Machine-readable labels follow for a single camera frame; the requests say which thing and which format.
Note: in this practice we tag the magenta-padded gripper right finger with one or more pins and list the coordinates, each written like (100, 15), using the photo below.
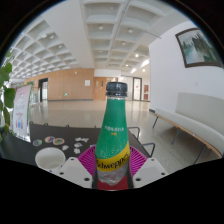
(150, 172)

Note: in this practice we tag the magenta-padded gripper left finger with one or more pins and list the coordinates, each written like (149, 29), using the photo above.
(75, 171)

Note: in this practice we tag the green plastic drink bottle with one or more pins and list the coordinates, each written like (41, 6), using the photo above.
(112, 133)

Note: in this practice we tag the white polka-dot mug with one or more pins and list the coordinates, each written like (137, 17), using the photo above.
(50, 159)

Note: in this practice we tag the small white sticker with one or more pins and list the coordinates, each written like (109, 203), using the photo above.
(82, 139)

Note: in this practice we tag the small round colourful sticker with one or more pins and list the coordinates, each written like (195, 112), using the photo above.
(49, 139)
(59, 141)
(37, 142)

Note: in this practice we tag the flat round red coaster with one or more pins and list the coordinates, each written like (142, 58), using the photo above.
(113, 186)

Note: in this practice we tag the black metal chairs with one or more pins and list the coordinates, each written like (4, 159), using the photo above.
(133, 127)

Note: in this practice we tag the long white bench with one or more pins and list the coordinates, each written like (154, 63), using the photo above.
(196, 116)

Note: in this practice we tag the clear acrylic sign stand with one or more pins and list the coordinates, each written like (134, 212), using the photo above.
(21, 111)

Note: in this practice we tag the green leafy potted plant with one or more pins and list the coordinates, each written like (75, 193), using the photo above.
(7, 96)

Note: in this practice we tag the dark-framed landscape picture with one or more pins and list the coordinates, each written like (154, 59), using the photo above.
(198, 48)

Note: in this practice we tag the recessed ceiling lights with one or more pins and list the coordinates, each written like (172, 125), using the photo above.
(100, 27)

